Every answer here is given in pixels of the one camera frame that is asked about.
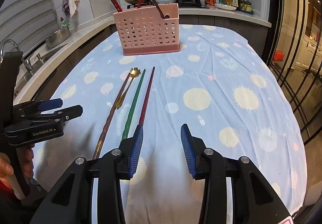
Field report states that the red box behind glass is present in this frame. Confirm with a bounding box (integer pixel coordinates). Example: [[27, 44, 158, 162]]
[[273, 49, 285, 62]]

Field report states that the person's left hand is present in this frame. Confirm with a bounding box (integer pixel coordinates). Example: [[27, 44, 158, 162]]
[[0, 147, 35, 185]]

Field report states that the black gas stove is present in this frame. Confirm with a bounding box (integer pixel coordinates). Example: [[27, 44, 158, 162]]
[[127, 0, 210, 9]]

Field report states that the white hanging towel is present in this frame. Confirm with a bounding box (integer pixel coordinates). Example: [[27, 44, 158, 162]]
[[67, 0, 80, 18]]

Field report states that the gold flower teaspoon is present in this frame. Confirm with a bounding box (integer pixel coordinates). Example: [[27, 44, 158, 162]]
[[115, 68, 141, 109]]

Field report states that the stainless steel sink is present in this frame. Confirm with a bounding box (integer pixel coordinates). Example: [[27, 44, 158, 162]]
[[15, 43, 68, 89]]

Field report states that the black framed glass door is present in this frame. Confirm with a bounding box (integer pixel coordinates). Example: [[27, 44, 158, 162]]
[[267, 0, 322, 146]]

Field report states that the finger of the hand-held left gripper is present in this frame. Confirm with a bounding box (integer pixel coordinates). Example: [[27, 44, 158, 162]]
[[23, 105, 83, 124], [12, 98, 63, 115]]

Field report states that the white window blind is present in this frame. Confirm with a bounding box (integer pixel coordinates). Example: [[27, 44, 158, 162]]
[[0, 0, 54, 46]]

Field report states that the green chopstick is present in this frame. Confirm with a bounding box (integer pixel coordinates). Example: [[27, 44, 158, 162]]
[[136, 0, 168, 19], [121, 69, 146, 142]]

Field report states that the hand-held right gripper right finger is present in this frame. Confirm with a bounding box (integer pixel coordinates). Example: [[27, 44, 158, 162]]
[[181, 124, 295, 224]]

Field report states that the pink perforated utensil holder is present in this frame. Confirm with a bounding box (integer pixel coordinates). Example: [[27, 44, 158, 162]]
[[113, 3, 182, 56]]

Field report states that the brown twisted chopstick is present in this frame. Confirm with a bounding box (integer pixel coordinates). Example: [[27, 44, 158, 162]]
[[93, 73, 132, 160]]

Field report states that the white plate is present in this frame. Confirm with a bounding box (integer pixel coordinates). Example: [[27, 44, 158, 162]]
[[214, 3, 237, 11]]

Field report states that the stainless steel pot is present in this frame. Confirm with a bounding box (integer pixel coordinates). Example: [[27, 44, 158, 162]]
[[45, 24, 71, 48]]

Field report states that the chrome kitchen faucet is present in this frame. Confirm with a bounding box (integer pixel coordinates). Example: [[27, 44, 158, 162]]
[[1, 39, 33, 74]]

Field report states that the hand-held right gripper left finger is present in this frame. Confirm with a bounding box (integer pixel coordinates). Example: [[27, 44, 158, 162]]
[[30, 125, 144, 224]]

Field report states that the blue planet print tablecloth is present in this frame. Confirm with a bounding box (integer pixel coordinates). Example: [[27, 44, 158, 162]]
[[33, 24, 309, 224]]

